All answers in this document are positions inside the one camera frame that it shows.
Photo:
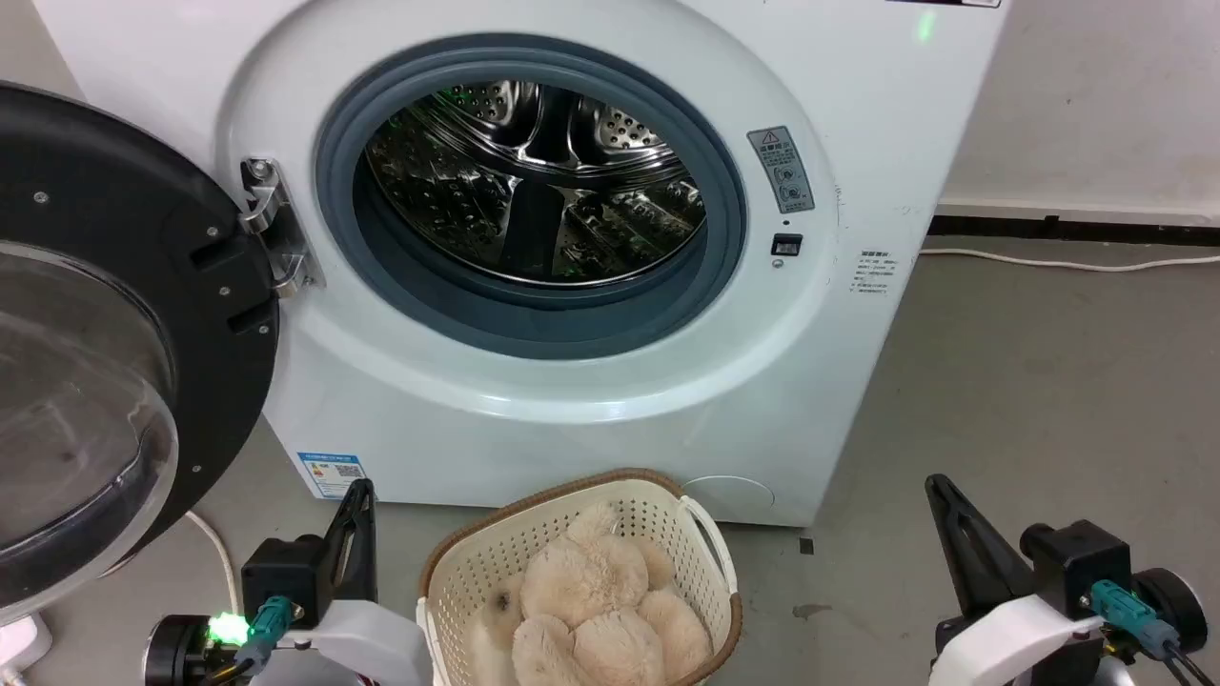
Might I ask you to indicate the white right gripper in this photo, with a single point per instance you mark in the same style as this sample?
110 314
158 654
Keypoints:
1010 638

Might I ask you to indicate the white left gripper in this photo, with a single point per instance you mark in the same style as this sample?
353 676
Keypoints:
367 643

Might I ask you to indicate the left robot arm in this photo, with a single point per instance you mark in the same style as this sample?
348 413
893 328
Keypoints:
176 653

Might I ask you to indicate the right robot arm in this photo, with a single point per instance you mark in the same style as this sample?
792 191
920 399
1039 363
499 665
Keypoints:
1172 610

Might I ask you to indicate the white front-load washing machine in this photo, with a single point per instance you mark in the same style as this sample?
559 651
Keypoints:
591 438

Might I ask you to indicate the blue energy label sticker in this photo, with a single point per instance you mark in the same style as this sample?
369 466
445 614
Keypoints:
331 474

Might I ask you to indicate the cream laundry basket brown rim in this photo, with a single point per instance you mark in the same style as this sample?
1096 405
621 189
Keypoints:
481 562

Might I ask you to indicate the round white filter cover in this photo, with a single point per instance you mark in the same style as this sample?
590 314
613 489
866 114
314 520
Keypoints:
739 495

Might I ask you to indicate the beige plush toy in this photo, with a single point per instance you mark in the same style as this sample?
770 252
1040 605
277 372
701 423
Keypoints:
596 610

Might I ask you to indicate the grey rubber door gasket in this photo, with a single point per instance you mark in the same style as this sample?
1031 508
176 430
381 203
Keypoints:
448 305

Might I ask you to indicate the chrome door hinge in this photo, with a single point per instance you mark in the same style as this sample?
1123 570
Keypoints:
274 229

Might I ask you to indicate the black round washer door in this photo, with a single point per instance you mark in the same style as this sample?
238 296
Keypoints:
105 286

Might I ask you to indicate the black door latch socket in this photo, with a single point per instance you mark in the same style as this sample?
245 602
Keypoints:
786 245

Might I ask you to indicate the stainless steel washer drum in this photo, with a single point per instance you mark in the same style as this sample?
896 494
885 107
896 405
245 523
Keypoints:
534 181

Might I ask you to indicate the grey warning sticker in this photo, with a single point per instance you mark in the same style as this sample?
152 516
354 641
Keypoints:
782 169

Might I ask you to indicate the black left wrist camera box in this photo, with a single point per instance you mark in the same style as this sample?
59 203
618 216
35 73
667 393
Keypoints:
284 572

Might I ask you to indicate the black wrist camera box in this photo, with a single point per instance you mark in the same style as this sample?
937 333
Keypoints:
1077 567
284 572

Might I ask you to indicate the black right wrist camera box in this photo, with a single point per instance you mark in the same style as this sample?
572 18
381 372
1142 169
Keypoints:
1077 567

